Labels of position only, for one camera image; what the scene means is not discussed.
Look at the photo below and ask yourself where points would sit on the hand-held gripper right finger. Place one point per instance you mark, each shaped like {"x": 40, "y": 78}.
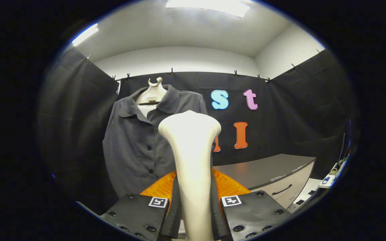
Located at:
{"x": 218, "y": 221}

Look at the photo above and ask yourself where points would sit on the grey top drawer cabinet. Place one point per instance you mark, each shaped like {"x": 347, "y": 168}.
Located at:
{"x": 263, "y": 167}

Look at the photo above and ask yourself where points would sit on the black backdrop cloth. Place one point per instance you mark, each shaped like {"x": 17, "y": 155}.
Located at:
{"x": 297, "y": 117}

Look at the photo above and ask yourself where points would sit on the white side shelf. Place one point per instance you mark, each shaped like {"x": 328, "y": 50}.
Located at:
{"x": 331, "y": 182}

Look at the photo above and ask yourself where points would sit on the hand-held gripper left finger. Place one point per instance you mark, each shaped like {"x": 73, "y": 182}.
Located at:
{"x": 173, "y": 221}

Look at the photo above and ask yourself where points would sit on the narrow ceiling light panel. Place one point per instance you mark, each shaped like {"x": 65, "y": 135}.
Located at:
{"x": 85, "y": 34}

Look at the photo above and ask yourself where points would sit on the small blue object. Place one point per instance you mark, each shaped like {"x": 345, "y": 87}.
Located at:
{"x": 325, "y": 180}

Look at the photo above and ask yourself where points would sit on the dark grey button shirt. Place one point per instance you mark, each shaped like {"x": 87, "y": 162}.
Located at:
{"x": 132, "y": 147}

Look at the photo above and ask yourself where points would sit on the large ceiling light panel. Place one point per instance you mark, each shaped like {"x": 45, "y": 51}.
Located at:
{"x": 209, "y": 6}

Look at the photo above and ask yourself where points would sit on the cream garment steamer head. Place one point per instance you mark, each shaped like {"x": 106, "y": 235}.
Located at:
{"x": 193, "y": 160}

